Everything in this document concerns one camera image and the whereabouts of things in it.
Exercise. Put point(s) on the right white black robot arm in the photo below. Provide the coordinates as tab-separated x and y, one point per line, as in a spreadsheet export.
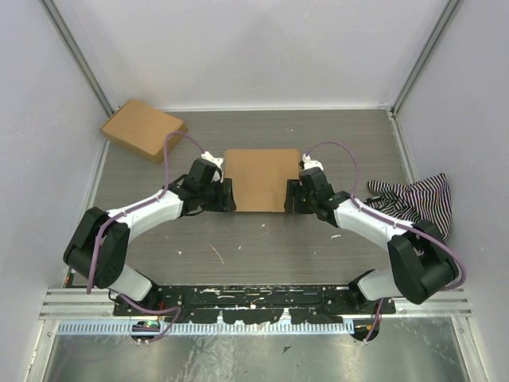
420	263

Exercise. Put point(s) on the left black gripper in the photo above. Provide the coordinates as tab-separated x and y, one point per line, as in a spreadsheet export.
227	199

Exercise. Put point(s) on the left aluminium frame post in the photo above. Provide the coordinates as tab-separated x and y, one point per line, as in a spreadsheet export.
71	44

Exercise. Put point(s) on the aluminium frame post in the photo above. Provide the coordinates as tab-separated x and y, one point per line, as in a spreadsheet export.
431	43
71	44

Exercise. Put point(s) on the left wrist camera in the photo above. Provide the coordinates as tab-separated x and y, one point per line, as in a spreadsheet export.
204	171

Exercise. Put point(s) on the cardboard box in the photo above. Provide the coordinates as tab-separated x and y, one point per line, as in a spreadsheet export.
141	129
259	177

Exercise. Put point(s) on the folded closed cardboard box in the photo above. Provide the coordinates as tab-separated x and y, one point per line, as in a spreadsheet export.
141	129

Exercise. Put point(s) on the aluminium rail front beam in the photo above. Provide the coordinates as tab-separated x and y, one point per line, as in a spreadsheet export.
66	303

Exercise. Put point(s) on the purple striped cloth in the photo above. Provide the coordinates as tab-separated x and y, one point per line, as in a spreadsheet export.
428	199

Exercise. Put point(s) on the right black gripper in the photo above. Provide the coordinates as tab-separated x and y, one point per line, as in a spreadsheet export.
294	189

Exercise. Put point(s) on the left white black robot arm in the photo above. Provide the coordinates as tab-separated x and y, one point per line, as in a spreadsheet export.
98	247

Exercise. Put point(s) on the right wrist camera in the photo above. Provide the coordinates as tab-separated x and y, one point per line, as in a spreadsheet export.
313	179

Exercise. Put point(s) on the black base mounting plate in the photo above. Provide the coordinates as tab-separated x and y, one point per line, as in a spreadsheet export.
257	304

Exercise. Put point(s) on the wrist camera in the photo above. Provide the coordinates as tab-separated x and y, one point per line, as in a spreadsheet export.
313	179
204	171

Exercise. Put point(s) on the right aluminium frame post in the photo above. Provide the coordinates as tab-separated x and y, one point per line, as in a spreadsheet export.
431	43

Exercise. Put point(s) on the perforated cable duct strip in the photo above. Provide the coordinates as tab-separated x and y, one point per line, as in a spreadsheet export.
152	328

